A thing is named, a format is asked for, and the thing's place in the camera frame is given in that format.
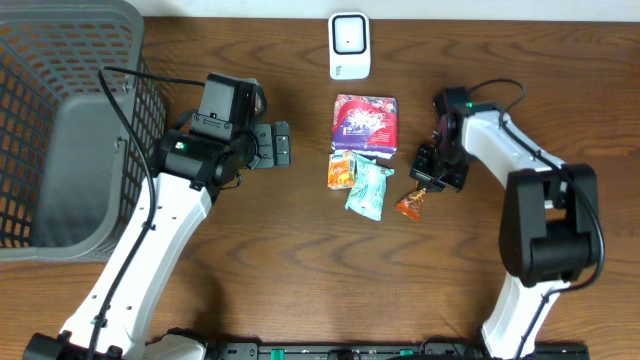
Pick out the teal white snack packet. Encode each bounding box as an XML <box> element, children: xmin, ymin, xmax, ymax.
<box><xmin>345</xmin><ymin>154</ymin><xmax>395</xmax><ymax>221</ymax></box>

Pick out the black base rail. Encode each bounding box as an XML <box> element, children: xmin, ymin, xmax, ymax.
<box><xmin>144</xmin><ymin>327</ymin><xmax>592</xmax><ymax>360</ymax></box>

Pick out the orange juice carton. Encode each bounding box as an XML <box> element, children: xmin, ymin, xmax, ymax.
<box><xmin>327</xmin><ymin>150</ymin><xmax>356</xmax><ymax>190</ymax></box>

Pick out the purple pink tissue pack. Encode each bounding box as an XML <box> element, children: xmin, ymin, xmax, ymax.
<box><xmin>331</xmin><ymin>94</ymin><xmax>398</xmax><ymax>159</ymax></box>

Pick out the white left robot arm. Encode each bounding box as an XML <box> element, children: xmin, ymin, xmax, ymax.
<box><xmin>23</xmin><ymin>122</ymin><xmax>291</xmax><ymax>360</ymax></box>

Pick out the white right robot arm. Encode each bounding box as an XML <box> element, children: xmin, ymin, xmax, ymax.
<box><xmin>410</xmin><ymin>87</ymin><xmax>605</xmax><ymax>359</ymax></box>

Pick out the red chocolate bar wrapper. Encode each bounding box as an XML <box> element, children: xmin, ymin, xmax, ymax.
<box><xmin>396</xmin><ymin>188</ymin><xmax>426</xmax><ymax>221</ymax></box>

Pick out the grey plastic basket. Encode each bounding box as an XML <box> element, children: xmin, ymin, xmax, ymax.
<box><xmin>1</xmin><ymin>1</ymin><xmax>166</xmax><ymax>262</ymax></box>

